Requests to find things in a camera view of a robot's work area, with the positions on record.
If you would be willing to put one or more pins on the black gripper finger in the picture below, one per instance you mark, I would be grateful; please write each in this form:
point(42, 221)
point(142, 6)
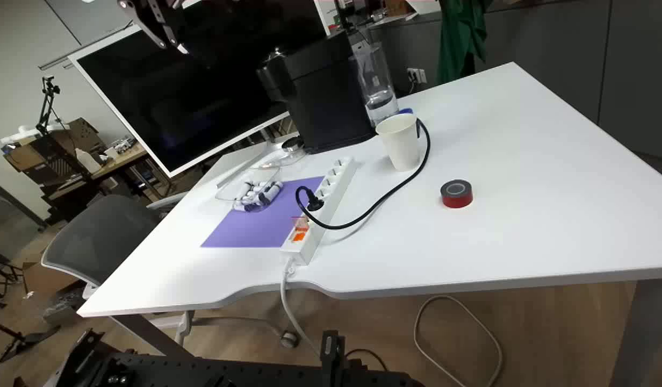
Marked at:
point(158, 34)
point(180, 44)

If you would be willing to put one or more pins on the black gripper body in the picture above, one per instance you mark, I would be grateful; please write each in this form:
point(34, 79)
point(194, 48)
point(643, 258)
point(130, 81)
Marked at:
point(139, 10)

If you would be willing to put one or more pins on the white power strip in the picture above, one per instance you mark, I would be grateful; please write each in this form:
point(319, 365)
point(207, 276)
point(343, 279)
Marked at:
point(322, 199)

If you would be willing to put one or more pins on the white-framed monitor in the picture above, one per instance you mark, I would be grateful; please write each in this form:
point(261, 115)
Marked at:
point(187, 93)

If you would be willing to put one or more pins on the black tripod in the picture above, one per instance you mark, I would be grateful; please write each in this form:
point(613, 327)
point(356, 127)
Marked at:
point(48, 100)

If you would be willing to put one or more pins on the wooden desk with clutter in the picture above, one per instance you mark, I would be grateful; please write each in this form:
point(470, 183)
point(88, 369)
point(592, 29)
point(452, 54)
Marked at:
point(73, 156)

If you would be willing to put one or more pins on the black coffee machine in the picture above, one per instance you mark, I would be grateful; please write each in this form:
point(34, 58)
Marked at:
point(322, 93)

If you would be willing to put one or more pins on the white toy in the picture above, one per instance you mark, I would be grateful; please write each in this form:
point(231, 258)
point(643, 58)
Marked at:
point(257, 193)

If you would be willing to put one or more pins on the clear plastic water bottle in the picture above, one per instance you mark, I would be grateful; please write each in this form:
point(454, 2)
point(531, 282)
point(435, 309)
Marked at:
point(375, 70)

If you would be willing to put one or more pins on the purple mat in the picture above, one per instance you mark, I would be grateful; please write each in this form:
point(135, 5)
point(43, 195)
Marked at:
point(262, 225)

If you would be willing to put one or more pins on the grey office chair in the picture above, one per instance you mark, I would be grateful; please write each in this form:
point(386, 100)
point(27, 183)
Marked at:
point(97, 236)

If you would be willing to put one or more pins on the white paper cup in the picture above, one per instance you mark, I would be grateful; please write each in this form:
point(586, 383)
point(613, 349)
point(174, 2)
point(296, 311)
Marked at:
point(401, 141)

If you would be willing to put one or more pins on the green cloth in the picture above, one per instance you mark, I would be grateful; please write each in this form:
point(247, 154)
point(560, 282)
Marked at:
point(460, 34)

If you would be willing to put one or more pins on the red tape roll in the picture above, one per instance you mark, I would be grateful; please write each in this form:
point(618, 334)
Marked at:
point(456, 193)

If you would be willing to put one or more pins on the black perforated breadboard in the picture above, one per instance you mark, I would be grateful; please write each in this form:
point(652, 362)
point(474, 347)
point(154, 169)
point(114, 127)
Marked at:
point(203, 371)

